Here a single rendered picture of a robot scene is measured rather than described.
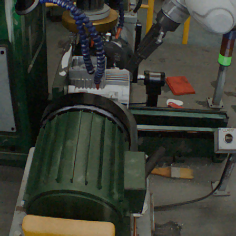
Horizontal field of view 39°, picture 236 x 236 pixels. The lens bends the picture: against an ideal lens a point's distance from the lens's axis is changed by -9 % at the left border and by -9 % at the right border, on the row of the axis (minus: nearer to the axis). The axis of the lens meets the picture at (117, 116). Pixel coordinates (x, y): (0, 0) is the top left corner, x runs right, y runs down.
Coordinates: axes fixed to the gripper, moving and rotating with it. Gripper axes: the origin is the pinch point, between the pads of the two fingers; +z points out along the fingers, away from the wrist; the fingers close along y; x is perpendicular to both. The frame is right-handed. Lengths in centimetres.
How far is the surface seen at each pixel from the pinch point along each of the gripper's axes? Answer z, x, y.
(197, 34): 56, 138, -304
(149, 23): 59, 61, -235
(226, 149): -1.9, 33.1, 22.3
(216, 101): 10, 55, -35
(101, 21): -7.1, -16.4, 1.3
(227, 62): -9, 44, -34
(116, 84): 11.6, 0.6, -2.3
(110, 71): 10.8, -2.2, -6.9
